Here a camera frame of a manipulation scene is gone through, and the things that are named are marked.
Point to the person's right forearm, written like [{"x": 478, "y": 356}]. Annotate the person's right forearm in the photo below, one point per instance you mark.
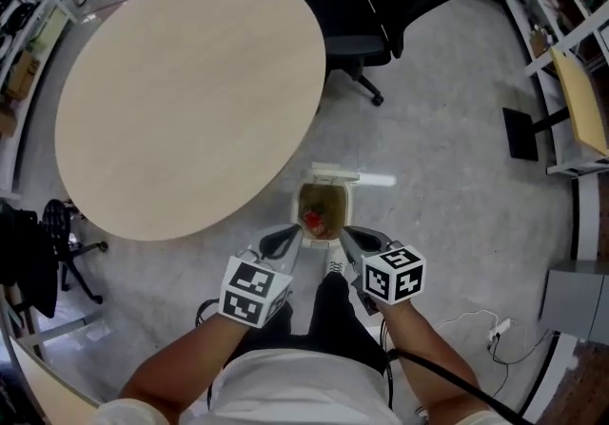
[{"x": 423, "y": 352}]

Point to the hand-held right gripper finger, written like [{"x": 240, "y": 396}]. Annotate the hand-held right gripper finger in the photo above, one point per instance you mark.
[
  {"x": 353, "y": 247},
  {"x": 380, "y": 242}
]

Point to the white power strip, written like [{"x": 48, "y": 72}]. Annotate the white power strip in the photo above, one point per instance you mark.
[{"x": 500, "y": 327}]

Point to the red soda can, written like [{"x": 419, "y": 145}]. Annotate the red soda can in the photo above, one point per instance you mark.
[{"x": 315, "y": 221}]

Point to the grey metal cabinet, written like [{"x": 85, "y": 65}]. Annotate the grey metal cabinet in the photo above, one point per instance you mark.
[{"x": 575, "y": 299}]

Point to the person's left forearm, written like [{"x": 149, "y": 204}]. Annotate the person's left forearm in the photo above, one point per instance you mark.
[{"x": 181, "y": 361}]

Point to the person's right white shoe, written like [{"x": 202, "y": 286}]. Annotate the person's right white shoe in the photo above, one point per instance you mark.
[{"x": 337, "y": 264}]

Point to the person's white shirt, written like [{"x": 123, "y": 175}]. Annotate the person's white shirt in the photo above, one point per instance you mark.
[{"x": 304, "y": 394}]

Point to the white shelf rack with sundries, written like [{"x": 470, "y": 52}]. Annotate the white shelf rack with sundries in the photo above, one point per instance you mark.
[{"x": 566, "y": 40}]

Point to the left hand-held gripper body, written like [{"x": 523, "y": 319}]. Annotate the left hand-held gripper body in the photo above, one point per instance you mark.
[{"x": 252, "y": 292}]

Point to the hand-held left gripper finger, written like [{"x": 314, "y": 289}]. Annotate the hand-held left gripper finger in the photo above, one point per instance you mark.
[
  {"x": 257, "y": 245},
  {"x": 294, "y": 254}
]

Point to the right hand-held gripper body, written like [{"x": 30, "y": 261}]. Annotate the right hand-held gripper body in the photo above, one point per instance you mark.
[{"x": 392, "y": 276}]

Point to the round wooden table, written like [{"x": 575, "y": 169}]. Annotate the round wooden table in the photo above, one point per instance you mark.
[{"x": 190, "y": 100}]

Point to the person's black trousers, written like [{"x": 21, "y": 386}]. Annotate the person's black trousers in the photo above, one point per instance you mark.
[{"x": 333, "y": 314}]

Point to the beige storage box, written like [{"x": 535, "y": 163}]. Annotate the beige storage box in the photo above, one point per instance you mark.
[{"x": 50, "y": 31}]

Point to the white trash bin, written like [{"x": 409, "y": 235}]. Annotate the white trash bin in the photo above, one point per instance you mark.
[{"x": 328, "y": 204}]

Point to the brown cardboard box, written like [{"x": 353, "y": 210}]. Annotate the brown cardboard box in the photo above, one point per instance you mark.
[{"x": 24, "y": 76}]

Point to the small square yellow table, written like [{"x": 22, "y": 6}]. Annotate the small square yellow table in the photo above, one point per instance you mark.
[{"x": 583, "y": 100}]

